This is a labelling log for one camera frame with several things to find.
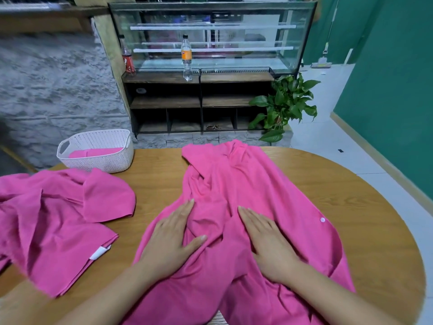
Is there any person's left hand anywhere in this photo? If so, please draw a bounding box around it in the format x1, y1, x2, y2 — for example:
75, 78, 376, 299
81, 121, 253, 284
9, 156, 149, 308
138, 198, 209, 282

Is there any person's right hand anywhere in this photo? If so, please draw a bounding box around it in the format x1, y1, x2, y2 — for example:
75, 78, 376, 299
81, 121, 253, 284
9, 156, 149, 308
237, 205, 303, 286

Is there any pink towel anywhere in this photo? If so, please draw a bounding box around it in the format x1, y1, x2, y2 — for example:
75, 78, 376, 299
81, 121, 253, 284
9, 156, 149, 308
68, 147, 124, 160
121, 139, 357, 325

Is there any white woven plastic basket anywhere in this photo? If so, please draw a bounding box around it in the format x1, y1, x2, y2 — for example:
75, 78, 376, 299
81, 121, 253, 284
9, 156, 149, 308
55, 128, 135, 175

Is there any pile of pink cloths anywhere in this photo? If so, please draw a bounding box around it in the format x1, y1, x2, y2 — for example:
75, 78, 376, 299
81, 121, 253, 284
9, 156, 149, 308
0, 167, 138, 299

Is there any person's left forearm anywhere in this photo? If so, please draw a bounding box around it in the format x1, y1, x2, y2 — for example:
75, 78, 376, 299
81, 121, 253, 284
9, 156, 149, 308
57, 262, 178, 325

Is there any person's right forearm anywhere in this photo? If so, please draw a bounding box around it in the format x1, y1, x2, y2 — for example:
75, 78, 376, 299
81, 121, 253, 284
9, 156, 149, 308
271, 259, 407, 325

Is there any green potted plant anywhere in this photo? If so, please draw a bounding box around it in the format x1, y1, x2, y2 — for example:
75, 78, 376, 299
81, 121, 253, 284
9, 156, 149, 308
247, 72, 322, 145

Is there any red label cola bottle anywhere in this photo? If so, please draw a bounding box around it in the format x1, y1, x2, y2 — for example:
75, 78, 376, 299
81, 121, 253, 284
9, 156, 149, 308
120, 35, 137, 74

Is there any clear bottle with orange label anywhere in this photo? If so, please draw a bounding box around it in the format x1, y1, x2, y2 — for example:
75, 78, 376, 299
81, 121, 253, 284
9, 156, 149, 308
180, 33, 194, 83

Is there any white mop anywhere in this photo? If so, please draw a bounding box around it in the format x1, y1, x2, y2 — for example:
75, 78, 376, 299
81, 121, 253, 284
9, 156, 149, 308
309, 0, 339, 70

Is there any glass display case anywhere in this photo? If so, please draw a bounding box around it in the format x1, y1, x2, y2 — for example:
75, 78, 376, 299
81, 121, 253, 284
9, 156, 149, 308
108, 1, 318, 78

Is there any wooden bar counter top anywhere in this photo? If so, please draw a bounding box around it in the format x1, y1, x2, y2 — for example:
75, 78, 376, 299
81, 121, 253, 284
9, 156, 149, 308
0, 4, 113, 34

